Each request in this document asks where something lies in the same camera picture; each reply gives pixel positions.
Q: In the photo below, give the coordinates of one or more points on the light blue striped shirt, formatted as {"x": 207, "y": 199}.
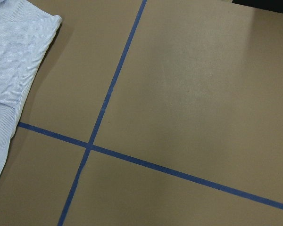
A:
{"x": 26, "y": 33}

